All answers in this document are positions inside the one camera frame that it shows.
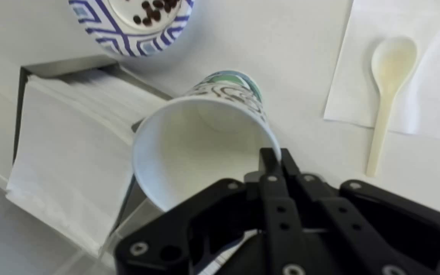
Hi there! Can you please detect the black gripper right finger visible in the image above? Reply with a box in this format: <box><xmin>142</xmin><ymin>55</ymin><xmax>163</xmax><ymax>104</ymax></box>
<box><xmin>281</xmin><ymin>148</ymin><xmax>423</xmax><ymax>275</ymax></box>

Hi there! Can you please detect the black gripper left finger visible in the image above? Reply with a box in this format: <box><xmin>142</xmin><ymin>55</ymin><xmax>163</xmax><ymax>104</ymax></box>
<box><xmin>259</xmin><ymin>148</ymin><xmax>307</xmax><ymax>275</ymax></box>

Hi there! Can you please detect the patterned paper cup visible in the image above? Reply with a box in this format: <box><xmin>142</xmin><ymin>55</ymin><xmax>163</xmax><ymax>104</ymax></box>
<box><xmin>131</xmin><ymin>70</ymin><xmax>281</xmax><ymax>211</ymax></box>

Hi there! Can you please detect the white paper napkin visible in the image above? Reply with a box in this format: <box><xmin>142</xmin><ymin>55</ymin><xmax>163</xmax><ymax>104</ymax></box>
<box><xmin>323</xmin><ymin>0</ymin><xmax>440</xmax><ymax>139</ymax></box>

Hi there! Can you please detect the white plastic spoon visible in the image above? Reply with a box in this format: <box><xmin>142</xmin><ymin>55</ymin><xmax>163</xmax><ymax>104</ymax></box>
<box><xmin>365</xmin><ymin>36</ymin><xmax>418</xmax><ymax>176</ymax></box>

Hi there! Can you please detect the steel napkin dispenser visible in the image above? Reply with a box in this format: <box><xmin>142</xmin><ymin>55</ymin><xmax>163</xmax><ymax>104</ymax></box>
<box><xmin>6</xmin><ymin>56</ymin><xmax>165</xmax><ymax>255</ymax></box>

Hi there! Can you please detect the blue patterned paper bowl far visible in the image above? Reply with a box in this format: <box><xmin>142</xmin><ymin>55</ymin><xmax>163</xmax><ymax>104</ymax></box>
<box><xmin>67</xmin><ymin>0</ymin><xmax>195</xmax><ymax>58</ymax></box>

